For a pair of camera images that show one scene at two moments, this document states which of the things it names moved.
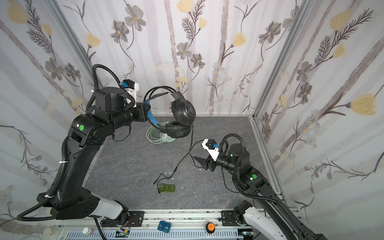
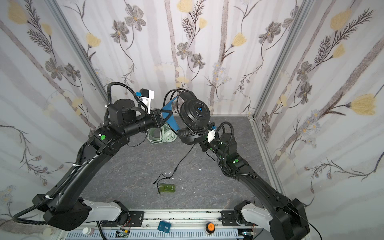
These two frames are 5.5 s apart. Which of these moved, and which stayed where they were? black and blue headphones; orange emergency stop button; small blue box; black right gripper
Moved: black and blue headphones; black right gripper
Stayed: small blue box; orange emergency stop button
